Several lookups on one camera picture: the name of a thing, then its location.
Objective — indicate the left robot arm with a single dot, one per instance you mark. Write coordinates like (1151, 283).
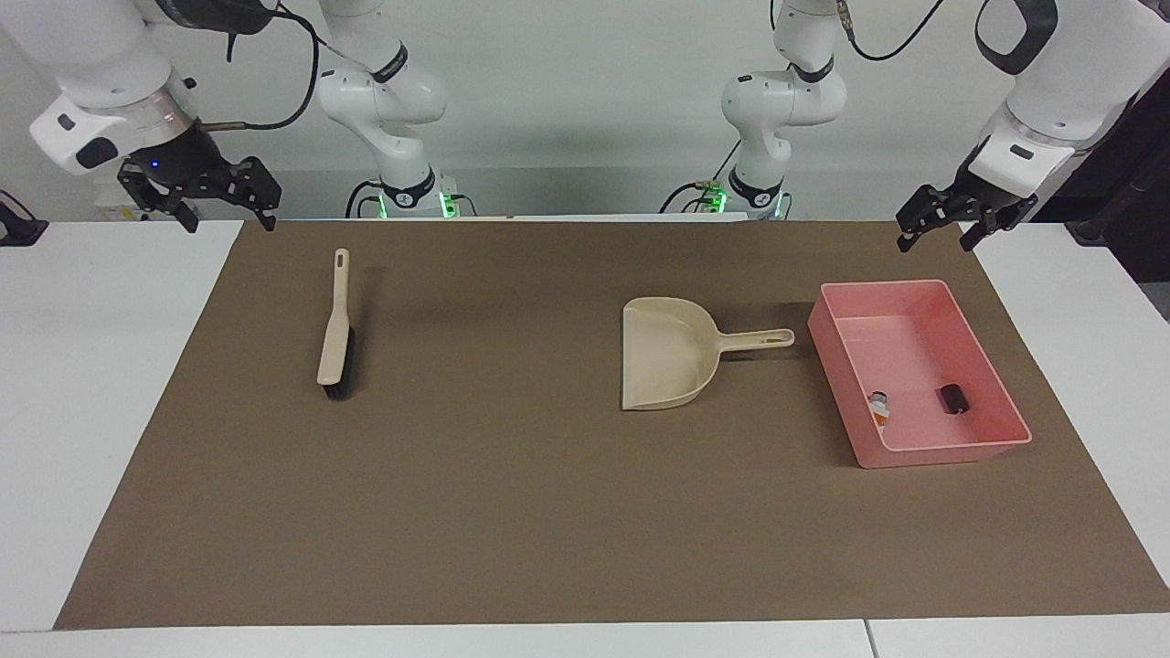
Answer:
(1079, 82)

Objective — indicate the small black e-waste piece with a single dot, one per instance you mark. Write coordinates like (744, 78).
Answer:
(952, 398)

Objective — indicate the pink plastic bin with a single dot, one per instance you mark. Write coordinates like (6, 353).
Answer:
(836, 352)

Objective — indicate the beige brush with black bristles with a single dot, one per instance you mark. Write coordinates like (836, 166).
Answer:
(336, 338)

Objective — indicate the small white orange e-waste piece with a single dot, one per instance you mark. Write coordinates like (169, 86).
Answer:
(879, 407)

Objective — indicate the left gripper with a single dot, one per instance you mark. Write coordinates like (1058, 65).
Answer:
(996, 196)

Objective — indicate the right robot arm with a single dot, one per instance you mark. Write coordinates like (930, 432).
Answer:
(101, 68)

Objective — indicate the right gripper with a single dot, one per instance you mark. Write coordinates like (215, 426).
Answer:
(183, 157)

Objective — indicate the beige plastic dustpan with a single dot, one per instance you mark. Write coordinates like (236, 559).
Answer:
(667, 352)

